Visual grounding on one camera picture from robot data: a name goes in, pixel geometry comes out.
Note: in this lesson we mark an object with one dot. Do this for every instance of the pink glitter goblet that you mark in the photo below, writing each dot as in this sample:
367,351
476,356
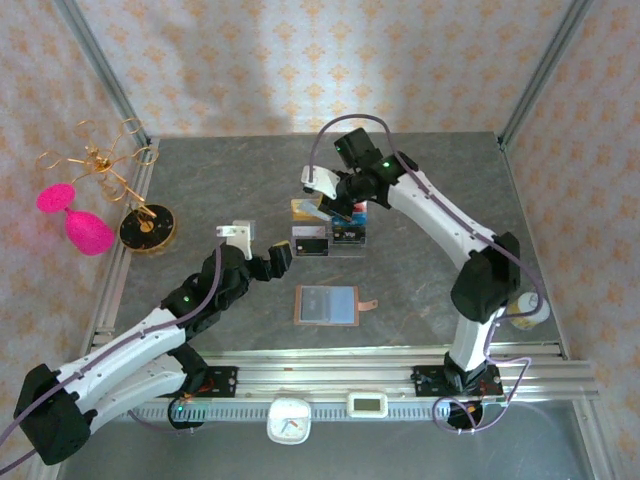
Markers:
85,230

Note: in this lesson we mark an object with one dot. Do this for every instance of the white square clock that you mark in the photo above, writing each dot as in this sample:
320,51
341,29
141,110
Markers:
289,419

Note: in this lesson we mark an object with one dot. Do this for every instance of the aluminium frame post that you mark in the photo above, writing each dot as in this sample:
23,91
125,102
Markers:
100,70
545,70

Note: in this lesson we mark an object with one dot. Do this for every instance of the orange yellow card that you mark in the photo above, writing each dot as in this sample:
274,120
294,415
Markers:
302,209

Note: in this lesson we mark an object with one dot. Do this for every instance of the white digital timer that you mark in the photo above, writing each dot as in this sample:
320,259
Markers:
368,404

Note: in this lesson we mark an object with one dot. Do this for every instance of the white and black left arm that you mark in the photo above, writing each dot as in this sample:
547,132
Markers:
115,345

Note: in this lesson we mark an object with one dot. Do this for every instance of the aluminium front rail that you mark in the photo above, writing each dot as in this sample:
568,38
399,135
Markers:
325,372

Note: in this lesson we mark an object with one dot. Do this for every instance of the plain black card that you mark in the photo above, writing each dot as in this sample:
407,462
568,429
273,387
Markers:
312,246

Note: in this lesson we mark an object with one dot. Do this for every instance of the brown leather card holder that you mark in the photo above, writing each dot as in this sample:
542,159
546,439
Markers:
325,306

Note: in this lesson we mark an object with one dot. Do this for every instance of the aluminium side rail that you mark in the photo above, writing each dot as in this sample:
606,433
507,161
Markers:
117,250

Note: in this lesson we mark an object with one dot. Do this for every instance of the blue and red card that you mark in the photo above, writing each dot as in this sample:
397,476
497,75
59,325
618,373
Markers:
359,216

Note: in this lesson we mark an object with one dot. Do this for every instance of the black card with white print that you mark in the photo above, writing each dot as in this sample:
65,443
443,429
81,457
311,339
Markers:
348,236

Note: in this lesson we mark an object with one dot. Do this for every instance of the yellow can with white lid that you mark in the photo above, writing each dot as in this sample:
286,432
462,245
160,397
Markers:
530,310

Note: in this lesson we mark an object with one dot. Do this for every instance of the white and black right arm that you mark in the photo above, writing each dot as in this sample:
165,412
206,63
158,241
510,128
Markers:
440,215

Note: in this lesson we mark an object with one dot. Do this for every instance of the clear acrylic organizer box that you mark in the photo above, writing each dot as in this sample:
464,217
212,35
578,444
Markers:
327,250

